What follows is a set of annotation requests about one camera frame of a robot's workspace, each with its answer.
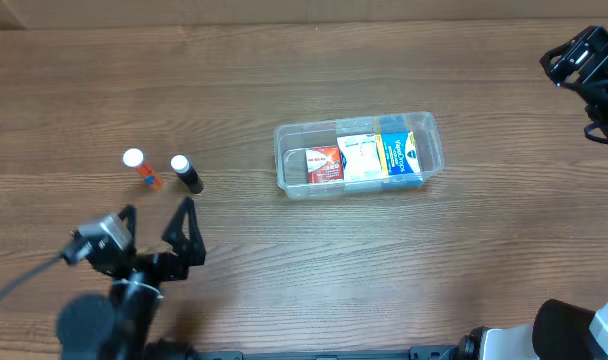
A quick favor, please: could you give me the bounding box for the orange tablet tube white cap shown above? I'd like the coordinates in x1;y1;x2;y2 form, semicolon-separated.
122;148;163;191

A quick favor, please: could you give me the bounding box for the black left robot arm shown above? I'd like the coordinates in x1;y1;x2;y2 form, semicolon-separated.
56;197;206;359

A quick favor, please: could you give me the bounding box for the clear plastic container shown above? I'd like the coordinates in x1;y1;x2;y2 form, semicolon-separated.
274;112;444;200

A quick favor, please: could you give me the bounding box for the dark syrup bottle white cap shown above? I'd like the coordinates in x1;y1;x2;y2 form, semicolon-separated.
170;154;204;194

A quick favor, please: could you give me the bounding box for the blue yellow lozenge box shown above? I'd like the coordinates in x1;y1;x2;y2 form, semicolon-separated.
376;115;424;187

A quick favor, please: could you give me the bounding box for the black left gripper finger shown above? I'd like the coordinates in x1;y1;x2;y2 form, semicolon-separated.
118;205;136;245
161;197;206;266

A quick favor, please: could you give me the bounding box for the white plaster box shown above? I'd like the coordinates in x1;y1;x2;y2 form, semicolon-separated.
337;133;385;182

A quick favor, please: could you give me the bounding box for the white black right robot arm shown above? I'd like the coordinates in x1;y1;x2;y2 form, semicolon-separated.
442;40;608;360

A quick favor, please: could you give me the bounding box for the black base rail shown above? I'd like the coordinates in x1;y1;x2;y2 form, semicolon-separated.
193;345;457;360

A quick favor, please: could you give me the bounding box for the red medicine box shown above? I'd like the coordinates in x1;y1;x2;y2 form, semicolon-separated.
305;146;343;183

